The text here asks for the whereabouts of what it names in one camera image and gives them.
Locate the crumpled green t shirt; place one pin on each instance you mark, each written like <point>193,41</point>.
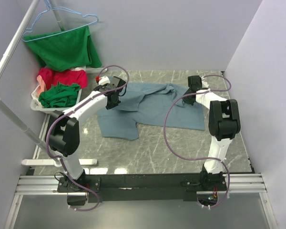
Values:
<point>60,96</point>

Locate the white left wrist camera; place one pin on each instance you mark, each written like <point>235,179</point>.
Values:
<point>102,80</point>

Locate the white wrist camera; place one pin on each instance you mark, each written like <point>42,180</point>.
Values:
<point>102,80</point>
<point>205,85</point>

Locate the hanging green t shirt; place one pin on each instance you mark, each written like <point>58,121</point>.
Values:
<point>61,51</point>

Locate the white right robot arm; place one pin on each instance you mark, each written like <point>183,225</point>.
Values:
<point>223,124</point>

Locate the white plastic laundry basket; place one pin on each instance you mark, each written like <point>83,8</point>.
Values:
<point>36,105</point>

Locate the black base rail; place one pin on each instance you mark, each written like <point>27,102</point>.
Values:
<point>127,187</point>

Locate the white clothes rack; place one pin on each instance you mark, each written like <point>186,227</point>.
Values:
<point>16,84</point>

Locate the red t shirt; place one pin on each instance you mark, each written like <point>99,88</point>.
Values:
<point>67,77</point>

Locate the pink garment in basket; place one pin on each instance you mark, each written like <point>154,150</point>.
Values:
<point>42,86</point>

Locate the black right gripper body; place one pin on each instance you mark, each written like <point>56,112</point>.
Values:
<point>186,99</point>

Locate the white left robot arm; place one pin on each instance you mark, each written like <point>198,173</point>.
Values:
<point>63,136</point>

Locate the grey-blue polo shirt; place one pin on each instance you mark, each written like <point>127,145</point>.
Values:
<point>149,104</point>

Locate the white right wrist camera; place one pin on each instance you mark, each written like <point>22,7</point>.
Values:
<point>205,85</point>

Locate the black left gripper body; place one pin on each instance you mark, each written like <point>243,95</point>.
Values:
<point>112,105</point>

